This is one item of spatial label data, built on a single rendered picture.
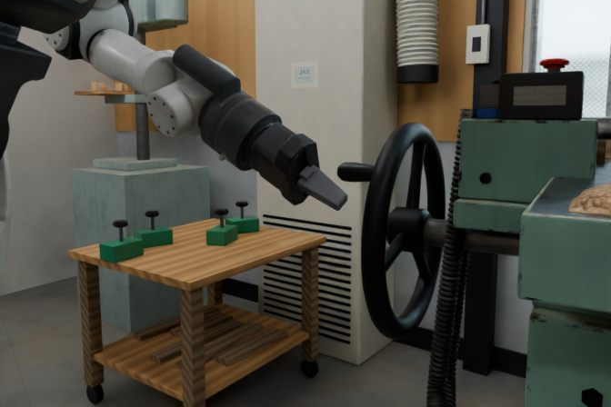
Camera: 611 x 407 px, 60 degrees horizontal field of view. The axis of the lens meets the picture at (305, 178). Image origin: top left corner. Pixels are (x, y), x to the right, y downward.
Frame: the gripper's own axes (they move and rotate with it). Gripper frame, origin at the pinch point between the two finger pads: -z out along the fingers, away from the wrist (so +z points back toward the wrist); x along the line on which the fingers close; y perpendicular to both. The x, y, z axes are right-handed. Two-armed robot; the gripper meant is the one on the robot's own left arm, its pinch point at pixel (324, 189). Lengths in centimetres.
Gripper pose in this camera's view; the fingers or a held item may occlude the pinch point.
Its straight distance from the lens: 65.7
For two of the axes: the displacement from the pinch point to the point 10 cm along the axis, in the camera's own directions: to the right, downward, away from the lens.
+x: -0.9, -4.6, -8.8
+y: 6.5, -7.0, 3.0
